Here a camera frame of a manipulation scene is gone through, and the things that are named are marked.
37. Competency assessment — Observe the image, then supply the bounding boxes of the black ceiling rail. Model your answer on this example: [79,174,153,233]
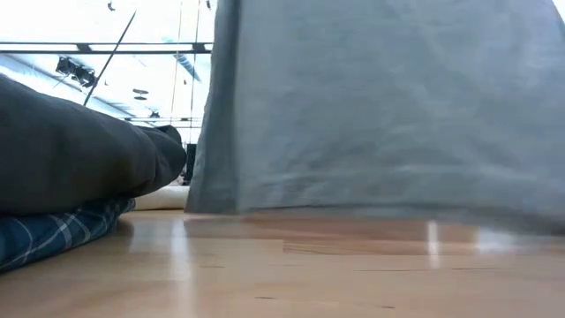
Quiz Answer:
[0,42,214,55]

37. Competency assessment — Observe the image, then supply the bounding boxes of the black ceiling spotlight cluster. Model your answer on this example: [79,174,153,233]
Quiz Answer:
[55,56,97,88]

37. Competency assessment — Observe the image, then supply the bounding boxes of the cream canvas tote bag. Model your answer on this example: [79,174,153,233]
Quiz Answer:
[134,185,191,211]

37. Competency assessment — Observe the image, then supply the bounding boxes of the black rectangular panel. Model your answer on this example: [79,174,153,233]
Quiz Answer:
[185,143,198,186]

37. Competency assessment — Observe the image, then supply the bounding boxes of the blue plaid cloth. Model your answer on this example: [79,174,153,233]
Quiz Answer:
[0,197,137,273]

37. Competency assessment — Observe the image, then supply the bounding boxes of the dark grey garment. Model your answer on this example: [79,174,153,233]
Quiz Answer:
[0,74,187,217]

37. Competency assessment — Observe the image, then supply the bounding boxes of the light grey garment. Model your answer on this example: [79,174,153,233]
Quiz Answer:
[185,0,565,235]

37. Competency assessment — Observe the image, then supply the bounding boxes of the long black hanging cable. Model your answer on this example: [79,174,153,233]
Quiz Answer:
[82,9,138,107]

